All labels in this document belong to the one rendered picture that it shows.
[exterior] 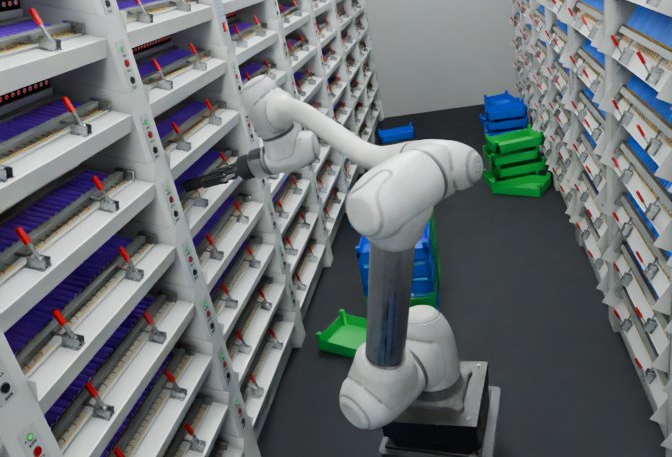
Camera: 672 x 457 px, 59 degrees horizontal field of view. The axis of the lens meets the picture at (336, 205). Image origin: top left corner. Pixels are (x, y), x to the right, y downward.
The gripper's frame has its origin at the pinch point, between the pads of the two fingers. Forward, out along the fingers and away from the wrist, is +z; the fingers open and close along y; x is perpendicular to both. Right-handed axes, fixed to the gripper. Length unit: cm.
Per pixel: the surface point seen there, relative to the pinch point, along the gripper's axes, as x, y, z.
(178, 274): -17.1, -25.4, 2.8
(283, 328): -81, 39, 15
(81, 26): 51, -27, -7
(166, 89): 29.3, -1.3, -5.8
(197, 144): 10.2, 5.8, -3.3
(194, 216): -7.7, -7.5, 0.9
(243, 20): 38, 114, 6
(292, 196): -44, 92, 10
